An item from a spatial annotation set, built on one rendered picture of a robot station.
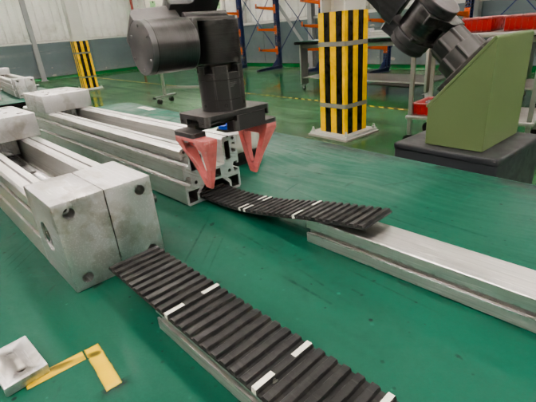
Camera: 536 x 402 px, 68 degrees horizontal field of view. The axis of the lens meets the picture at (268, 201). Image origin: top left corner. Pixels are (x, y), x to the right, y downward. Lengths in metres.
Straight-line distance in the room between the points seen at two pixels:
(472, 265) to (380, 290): 0.08
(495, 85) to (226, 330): 0.62
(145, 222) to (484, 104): 0.58
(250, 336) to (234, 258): 0.16
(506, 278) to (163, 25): 0.40
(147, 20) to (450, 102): 0.53
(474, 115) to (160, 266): 0.59
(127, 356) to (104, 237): 0.14
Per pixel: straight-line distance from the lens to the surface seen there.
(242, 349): 0.28
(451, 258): 0.38
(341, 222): 0.40
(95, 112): 1.01
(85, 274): 0.46
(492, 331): 0.36
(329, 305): 0.36
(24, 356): 0.38
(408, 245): 0.40
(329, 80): 3.86
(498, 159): 0.76
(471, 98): 0.78
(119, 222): 0.43
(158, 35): 0.46
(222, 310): 0.31
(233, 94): 0.50
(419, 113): 3.53
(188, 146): 0.53
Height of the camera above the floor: 1.01
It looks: 23 degrees down
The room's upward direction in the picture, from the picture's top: 5 degrees counter-clockwise
